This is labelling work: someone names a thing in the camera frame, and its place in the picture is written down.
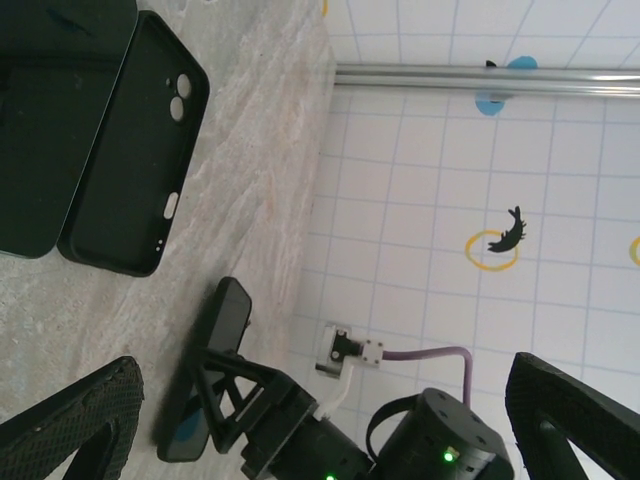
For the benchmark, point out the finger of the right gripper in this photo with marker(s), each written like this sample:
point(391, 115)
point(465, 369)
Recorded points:
point(270, 387)

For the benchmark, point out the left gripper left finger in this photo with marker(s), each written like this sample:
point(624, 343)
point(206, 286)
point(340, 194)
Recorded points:
point(65, 425)

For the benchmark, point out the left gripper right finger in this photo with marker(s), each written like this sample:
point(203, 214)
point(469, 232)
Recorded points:
point(590, 430)

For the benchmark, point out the black smartphone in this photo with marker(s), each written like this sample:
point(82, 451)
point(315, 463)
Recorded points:
point(187, 435)
point(50, 150)

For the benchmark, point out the aluminium corner post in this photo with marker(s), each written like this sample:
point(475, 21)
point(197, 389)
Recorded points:
point(475, 80)

